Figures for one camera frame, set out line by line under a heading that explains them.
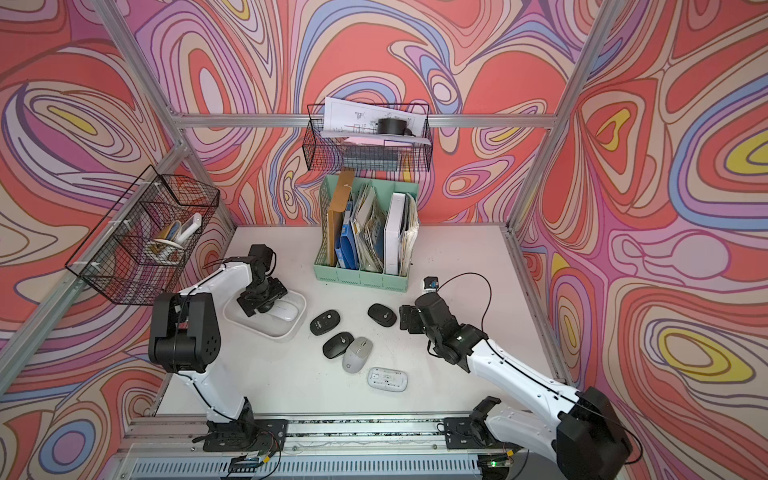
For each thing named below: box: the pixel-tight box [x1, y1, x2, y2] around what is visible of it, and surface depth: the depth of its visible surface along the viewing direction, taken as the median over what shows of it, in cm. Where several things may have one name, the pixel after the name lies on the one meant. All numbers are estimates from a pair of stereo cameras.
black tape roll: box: [377, 118, 407, 135], surface depth 84 cm
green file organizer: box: [354, 178, 419, 194], surface depth 100 cm
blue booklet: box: [335, 201, 360, 270], surface depth 95 cm
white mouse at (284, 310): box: [267, 300, 299, 322], surface depth 95 cm
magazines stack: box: [350, 182, 388, 273], surface depth 95 cm
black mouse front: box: [322, 332, 355, 359], surface depth 88 cm
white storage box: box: [223, 291, 307, 339], surface depth 93 cm
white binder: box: [384, 193, 406, 275], surface depth 90 cm
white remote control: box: [175, 212, 202, 244], surface depth 76 cm
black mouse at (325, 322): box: [310, 309, 341, 336], surface depth 93 cm
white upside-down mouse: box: [367, 367, 409, 392], surface depth 82 cm
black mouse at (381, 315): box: [367, 303, 397, 327], surface depth 95 cm
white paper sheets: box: [320, 97, 432, 145], surface depth 88 cm
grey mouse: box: [342, 337, 373, 374], surface depth 86 cm
